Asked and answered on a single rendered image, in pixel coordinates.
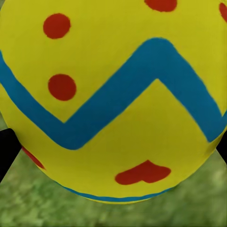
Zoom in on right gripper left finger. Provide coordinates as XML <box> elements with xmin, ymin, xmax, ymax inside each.
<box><xmin>0</xmin><ymin>128</ymin><xmax>22</xmax><ymax>183</ymax></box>

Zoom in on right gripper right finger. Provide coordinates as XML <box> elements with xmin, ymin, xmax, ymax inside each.
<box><xmin>216</xmin><ymin>131</ymin><xmax>227</xmax><ymax>164</ymax></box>

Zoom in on easter egg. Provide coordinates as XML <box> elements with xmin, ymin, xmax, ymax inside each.
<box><xmin>0</xmin><ymin>0</ymin><xmax>227</xmax><ymax>204</ymax></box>

